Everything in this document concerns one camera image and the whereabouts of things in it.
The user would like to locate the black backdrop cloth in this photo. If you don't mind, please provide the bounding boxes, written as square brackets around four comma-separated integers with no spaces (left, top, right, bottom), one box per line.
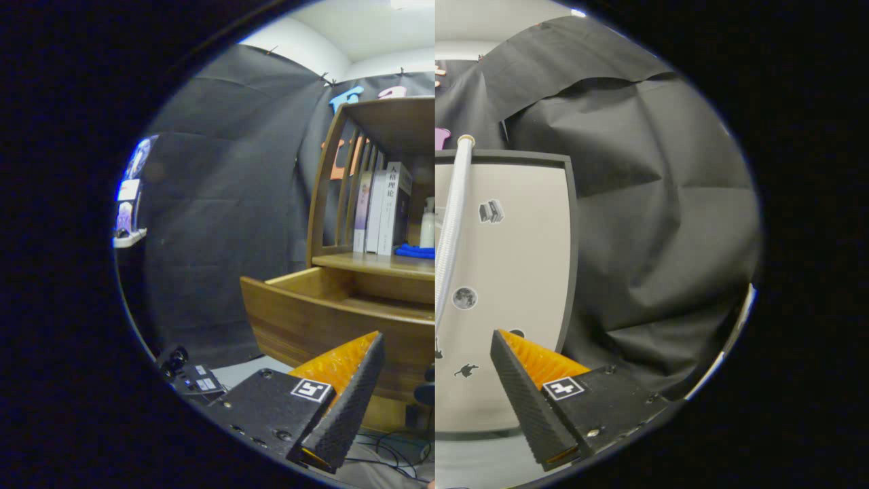
[114,17,762,403]

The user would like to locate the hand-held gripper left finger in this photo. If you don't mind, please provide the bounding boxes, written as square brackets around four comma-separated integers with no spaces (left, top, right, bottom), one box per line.
[202,331,386,474]

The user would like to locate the brown wooden drawer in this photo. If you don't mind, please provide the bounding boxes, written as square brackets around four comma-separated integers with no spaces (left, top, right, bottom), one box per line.
[240,266,435,408]

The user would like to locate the white portrait cover book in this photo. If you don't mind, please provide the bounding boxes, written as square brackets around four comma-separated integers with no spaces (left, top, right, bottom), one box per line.
[377,162,413,257]

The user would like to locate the brown wooden cabinet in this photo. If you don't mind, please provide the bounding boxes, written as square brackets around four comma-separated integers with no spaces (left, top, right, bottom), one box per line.
[240,95,435,435]

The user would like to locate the thin purple book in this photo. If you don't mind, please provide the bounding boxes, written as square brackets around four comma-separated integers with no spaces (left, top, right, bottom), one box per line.
[352,171,373,254]

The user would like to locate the white corrugated hose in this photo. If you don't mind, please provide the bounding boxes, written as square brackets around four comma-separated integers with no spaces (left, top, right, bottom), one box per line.
[435,134,477,335]

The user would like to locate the black electronic device box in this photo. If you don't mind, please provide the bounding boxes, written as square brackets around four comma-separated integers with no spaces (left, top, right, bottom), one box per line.
[158,345,227,403]

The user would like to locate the wooden countertop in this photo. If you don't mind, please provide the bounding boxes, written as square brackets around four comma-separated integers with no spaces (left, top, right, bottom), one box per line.
[312,252,435,280]

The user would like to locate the black floor cables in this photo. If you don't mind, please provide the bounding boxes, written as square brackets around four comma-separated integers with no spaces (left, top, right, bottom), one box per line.
[345,427,435,484]

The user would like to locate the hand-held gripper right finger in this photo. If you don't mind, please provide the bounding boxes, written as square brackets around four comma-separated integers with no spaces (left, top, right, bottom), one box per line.
[489,329,671,472]

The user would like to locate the white cabinet door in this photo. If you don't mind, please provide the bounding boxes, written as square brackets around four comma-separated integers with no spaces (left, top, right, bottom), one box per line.
[435,149,578,435]

